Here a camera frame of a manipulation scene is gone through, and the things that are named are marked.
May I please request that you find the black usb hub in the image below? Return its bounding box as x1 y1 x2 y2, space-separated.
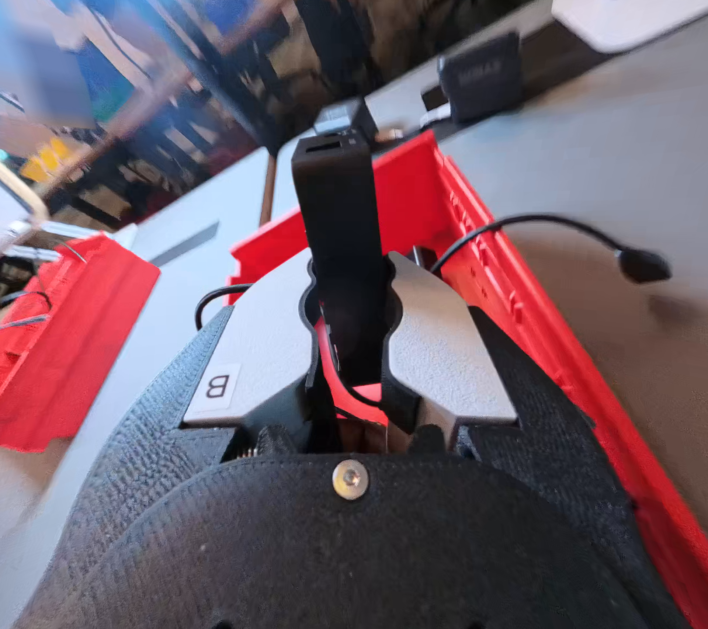
291 134 400 388

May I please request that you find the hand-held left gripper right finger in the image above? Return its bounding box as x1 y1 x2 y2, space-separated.
381 251 519 448

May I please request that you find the black cable with black plug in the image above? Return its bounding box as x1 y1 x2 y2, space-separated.
430 214 673 285

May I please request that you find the red plastic bin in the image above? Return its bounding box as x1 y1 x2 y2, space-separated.
227 130 708 629
0 232 162 454

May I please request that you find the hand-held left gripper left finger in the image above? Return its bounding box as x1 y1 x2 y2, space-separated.
183 249 322 430

